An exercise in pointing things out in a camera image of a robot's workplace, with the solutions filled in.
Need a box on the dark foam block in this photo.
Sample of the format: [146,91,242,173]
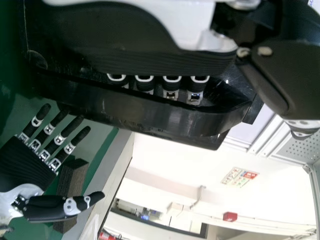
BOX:
[52,157,90,235]

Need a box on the red alarm box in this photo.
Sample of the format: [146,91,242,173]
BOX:
[223,211,238,222]

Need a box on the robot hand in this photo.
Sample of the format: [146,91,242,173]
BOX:
[0,102,106,235]
[42,0,320,140]

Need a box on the wall sign with red print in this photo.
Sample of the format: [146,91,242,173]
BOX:
[219,166,258,188]

